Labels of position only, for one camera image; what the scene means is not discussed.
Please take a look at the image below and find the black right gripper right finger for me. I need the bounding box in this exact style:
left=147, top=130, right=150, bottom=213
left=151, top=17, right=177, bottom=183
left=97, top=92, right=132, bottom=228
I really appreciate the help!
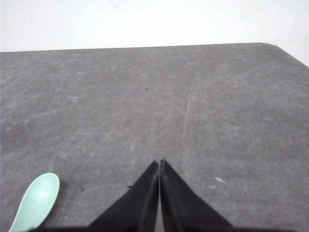
left=159, top=159, right=232, bottom=232

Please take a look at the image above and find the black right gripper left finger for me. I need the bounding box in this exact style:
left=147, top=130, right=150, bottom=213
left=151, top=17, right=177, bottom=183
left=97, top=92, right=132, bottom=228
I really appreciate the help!
left=88, top=160, right=159, bottom=232

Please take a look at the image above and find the mint green plastic spoon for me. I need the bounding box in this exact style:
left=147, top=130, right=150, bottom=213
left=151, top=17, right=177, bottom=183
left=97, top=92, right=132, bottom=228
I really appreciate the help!
left=9, top=173, right=60, bottom=232

